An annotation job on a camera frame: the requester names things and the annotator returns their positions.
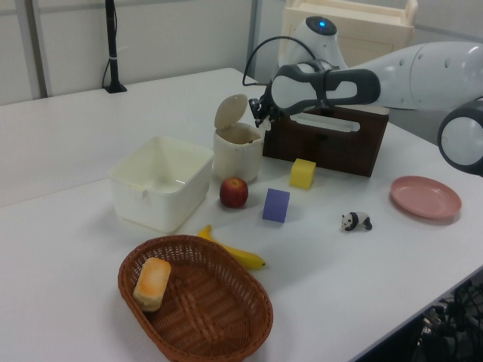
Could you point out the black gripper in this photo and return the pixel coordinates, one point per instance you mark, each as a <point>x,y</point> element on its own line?
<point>264,105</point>

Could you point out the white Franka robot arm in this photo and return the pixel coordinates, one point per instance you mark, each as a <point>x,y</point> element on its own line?
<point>415,75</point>

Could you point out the small cream trash can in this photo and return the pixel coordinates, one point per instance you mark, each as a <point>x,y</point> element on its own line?
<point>235,154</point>

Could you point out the yellow foam cube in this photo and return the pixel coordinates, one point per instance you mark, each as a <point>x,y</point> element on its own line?
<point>302,173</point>

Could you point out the red apple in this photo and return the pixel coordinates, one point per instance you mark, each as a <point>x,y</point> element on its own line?
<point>234,192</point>

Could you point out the purple foam cube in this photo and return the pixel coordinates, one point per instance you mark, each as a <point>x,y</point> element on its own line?
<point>276,205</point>

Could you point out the cream plastic storage bin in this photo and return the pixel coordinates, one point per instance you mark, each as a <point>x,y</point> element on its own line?
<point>158,188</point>

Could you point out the black and white panda toy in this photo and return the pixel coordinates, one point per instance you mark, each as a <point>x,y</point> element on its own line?
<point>356,221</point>

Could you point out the yellow banana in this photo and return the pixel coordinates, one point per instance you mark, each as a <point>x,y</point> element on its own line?
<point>245,257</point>

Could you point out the pink plastic plate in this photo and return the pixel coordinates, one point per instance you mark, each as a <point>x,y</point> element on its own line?
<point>425,196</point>

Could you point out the golden bread loaf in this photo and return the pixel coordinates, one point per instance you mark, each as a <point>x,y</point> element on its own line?
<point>151,283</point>

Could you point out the brown wicker basket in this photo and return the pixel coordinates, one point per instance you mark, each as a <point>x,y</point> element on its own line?
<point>211,313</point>

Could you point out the black camera pole stand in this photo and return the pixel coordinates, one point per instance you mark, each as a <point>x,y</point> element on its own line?
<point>112,45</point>

